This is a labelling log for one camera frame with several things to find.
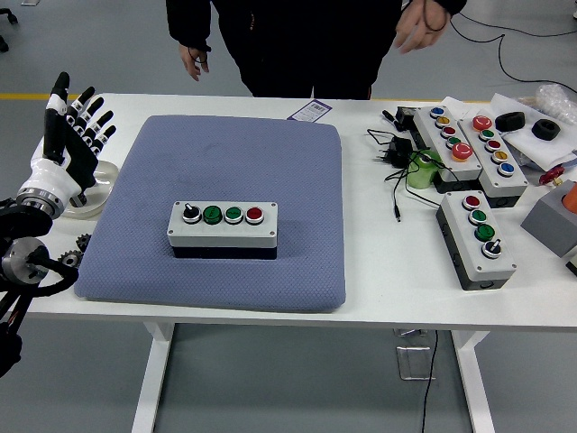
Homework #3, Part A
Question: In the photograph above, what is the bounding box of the person's right hand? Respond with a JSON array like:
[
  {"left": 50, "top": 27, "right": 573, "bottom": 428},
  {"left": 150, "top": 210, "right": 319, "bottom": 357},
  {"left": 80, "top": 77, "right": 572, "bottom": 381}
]
[{"left": 179, "top": 42, "right": 211, "bottom": 82}]

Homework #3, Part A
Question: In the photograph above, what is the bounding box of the person's left hand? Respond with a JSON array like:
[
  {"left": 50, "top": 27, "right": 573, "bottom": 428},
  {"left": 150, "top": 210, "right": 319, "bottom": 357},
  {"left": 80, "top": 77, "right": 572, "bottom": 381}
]
[{"left": 394, "top": 0, "right": 450, "bottom": 54}]

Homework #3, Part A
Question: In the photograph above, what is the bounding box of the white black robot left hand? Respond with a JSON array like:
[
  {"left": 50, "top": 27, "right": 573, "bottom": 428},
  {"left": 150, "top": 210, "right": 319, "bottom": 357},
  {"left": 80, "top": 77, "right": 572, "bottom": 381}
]
[{"left": 21, "top": 71, "right": 117, "bottom": 207}]

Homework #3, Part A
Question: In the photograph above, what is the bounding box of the grey four-button control box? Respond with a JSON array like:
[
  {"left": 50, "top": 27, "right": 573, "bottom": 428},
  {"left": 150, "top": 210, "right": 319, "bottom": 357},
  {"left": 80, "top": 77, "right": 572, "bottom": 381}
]
[
  {"left": 166, "top": 200, "right": 279, "bottom": 261},
  {"left": 435, "top": 189, "right": 518, "bottom": 291}
]

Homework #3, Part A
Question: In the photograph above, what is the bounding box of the grey five-button box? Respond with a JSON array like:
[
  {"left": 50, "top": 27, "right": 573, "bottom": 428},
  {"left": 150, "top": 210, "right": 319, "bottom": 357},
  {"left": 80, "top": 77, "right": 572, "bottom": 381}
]
[
  {"left": 457, "top": 115, "right": 529, "bottom": 208},
  {"left": 412, "top": 106, "right": 486, "bottom": 193}
]

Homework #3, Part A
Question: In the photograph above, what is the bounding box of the grey box with orange button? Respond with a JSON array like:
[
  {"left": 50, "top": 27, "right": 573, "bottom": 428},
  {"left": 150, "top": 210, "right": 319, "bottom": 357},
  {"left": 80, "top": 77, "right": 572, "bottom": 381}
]
[{"left": 520, "top": 179, "right": 577, "bottom": 259}]

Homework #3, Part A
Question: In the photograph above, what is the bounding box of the translucent beige dish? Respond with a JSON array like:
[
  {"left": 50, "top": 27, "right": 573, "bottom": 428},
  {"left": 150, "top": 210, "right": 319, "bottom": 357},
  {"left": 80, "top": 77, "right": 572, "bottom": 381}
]
[{"left": 58, "top": 160, "right": 121, "bottom": 221}]

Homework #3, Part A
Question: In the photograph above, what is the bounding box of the small black device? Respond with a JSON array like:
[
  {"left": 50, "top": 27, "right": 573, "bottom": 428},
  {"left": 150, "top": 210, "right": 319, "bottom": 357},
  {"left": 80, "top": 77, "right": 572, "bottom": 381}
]
[{"left": 381, "top": 106, "right": 419, "bottom": 132}]

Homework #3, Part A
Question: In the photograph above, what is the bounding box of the person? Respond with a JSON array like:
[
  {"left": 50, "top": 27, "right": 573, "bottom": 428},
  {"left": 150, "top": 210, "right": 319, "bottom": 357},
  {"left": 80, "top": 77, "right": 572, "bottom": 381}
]
[{"left": 165, "top": 0, "right": 468, "bottom": 101}]

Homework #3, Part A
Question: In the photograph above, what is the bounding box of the purple label card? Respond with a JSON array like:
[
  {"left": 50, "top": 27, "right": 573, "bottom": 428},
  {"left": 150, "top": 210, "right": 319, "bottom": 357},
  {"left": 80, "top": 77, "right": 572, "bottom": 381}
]
[{"left": 287, "top": 98, "right": 334, "bottom": 123}]

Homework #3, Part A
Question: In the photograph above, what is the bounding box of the black office chair base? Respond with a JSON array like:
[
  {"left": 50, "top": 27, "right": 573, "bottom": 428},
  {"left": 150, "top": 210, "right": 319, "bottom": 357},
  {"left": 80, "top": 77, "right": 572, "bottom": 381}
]
[{"left": 0, "top": 8, "right": 19, "bottom": 53}]

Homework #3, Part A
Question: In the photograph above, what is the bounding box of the green tape roll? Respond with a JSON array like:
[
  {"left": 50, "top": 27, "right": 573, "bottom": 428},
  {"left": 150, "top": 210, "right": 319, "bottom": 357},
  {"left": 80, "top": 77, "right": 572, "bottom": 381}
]
[{"left": 407, "top": 149, "right": 445, "bottom": 190}]

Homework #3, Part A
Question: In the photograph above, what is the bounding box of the clear plastic bag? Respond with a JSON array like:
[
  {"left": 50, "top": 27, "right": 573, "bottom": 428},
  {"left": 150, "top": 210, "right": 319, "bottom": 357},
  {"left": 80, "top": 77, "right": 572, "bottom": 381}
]
[{"left": 522, "top": 84, "right": 577, "bottom": 123}]

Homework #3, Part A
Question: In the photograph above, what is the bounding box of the white paper sheet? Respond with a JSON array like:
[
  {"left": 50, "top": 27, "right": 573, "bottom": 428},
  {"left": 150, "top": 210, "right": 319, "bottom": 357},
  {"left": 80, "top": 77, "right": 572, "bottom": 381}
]
[{"left": 489, "top": 93, "right": 577, "bottom": 170}]

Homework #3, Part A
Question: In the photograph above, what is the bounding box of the red knob part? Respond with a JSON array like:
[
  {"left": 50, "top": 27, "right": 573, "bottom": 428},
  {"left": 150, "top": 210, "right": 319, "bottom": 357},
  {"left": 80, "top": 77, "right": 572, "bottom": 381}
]
[{"left": 539, "top": 165, "right": 567, "bottom": 186}]

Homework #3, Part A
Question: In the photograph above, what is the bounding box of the blue-grey textured mat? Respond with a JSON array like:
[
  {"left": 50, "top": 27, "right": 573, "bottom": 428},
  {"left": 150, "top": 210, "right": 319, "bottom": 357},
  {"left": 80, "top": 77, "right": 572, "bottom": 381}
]
[{"left": 74, "top": 115, "right": 347, "bottom": 313}]

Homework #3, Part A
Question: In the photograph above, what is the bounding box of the white table leg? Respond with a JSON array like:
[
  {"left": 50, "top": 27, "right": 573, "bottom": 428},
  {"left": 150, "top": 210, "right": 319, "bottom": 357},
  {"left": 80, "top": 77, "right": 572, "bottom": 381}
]
[
  {"left": 131, "top": 322, "right": 176, "bottom": 433},
  {"left": 452, "top": 331, "right": 490, "bottom": 433}
]

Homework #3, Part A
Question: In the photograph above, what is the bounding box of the metal floor socket plate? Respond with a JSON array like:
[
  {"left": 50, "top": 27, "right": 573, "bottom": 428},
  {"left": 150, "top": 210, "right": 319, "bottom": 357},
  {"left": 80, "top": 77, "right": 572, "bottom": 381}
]
[{"left": 395, "top": 345, "right": 437, "bottom": 382}]

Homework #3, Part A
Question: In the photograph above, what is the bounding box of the black floor cable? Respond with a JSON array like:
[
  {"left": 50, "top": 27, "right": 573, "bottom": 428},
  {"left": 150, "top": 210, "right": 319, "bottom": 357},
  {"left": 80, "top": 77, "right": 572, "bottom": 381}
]
[{"left": 450, "top": 13, "right": 577, "bottom": 91}]

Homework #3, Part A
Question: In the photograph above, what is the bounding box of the black power adapter with cord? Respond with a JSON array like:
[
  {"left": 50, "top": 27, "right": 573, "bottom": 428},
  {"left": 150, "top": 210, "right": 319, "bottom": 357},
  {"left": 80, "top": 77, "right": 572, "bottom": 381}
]
[{"left": 365, "top": 128, "right": 447, "bottom": 225}]

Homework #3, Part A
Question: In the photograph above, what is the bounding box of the black foam ring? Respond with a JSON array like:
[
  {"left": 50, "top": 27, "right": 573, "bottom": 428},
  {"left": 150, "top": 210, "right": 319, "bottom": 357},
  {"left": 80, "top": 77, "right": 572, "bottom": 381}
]
[
  {"left": 494, "top": 111, "right": 527, "bottom": 133},
  {"left": 530, "top": 118, "right": 562, "bottom": 141}
]

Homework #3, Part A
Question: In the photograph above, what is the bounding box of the black cable under table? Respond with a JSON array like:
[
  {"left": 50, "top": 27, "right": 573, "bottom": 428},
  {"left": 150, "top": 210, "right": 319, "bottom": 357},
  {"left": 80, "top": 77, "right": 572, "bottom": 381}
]
[{"left": 421, "top": 332, "right": 439, "bottom": 433}]

